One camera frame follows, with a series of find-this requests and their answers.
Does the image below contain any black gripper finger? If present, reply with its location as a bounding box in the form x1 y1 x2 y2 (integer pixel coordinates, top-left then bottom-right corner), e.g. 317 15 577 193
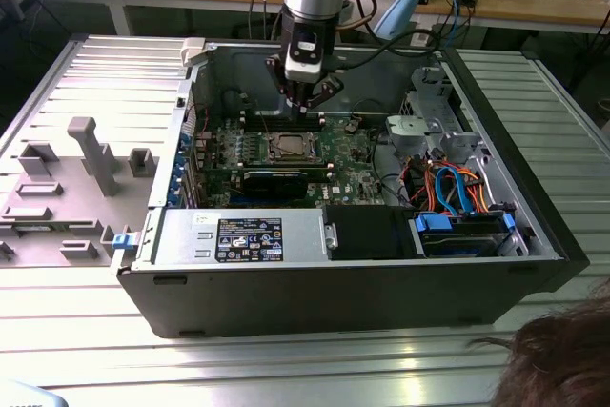
303 74 345 115
264 55 306 115

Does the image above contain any black drive bay cover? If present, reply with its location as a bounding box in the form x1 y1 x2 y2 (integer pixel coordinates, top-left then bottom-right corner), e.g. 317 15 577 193
323 205 416 260

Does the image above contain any green motherboard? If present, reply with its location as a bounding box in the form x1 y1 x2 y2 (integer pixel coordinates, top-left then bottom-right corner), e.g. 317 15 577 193
193 113 387 211

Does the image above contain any beige plastic case latch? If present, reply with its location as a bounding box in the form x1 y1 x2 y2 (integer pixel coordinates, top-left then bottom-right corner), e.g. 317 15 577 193
182 37 211 68

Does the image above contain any silver metal drive cage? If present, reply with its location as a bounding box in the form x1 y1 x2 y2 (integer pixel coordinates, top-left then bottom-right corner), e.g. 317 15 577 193
384 66 483 163

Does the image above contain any black graphics card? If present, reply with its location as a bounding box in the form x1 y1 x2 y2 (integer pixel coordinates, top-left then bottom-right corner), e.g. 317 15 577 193
240 168 311 201

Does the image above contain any hard disk in blue carrier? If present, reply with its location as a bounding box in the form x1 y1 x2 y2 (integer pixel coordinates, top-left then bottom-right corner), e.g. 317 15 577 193
414 211 517 258

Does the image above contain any silver power supply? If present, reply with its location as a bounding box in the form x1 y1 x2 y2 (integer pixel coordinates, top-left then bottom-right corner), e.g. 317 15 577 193
152 209 330 265

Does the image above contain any black PC case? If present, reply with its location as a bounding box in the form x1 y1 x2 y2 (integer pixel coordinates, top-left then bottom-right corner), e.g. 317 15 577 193
110 34 591 340

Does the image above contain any grey parts rack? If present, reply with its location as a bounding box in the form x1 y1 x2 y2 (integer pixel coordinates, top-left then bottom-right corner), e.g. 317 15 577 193
0 115 161 269

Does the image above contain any person's dark-haired head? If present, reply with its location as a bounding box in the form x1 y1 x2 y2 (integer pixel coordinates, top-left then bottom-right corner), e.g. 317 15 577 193
469 282 610 407

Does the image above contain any white rounded device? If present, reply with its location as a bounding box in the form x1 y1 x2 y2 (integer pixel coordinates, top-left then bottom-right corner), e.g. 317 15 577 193
0 379 71 407

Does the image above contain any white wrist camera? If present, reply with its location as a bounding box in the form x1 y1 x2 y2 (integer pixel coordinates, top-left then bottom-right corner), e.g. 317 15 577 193
284 28 326 84

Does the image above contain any thick black gripper cable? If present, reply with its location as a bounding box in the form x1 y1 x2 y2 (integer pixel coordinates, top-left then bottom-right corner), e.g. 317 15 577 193
333 29 444 72

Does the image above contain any black round cable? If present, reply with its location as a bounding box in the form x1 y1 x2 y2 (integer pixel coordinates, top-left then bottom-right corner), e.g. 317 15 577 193
370 124 412 204

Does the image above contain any blue data cable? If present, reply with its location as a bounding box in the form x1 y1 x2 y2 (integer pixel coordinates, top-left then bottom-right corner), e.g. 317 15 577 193
435 165 478 217

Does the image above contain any orange wire bundle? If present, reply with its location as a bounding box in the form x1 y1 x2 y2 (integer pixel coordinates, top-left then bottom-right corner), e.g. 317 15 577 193
407 158 492 217

